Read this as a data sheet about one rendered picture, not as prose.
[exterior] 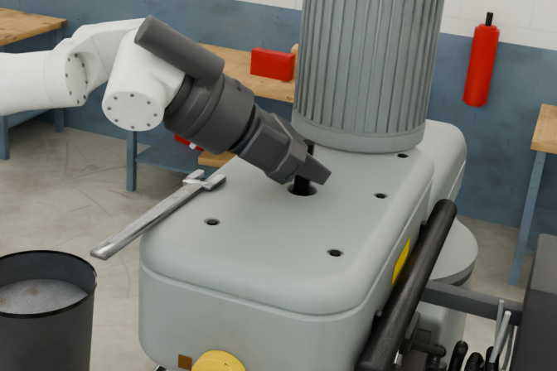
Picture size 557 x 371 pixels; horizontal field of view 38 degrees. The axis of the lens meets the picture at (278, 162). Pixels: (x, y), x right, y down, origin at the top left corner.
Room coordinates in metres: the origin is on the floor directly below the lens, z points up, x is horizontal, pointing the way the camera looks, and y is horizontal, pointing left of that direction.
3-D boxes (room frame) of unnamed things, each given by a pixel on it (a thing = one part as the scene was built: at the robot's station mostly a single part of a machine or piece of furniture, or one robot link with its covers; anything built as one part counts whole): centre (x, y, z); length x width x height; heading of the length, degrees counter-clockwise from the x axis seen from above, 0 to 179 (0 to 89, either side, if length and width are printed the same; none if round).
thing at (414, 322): (0.94, -0.18, 1.66); 0.12 x 0.04 x 0.04; 161
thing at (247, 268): (0.93, -0.04, 1.81); 0.47 x 0.26 x 0.16; 161
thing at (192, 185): (0.82, 0.13, 1.89); 0.24 x 0.04 x 0.01; 158
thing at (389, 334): (0.90, -0.18, 1.79); 0.45 x 0.04 x 0.04; 161
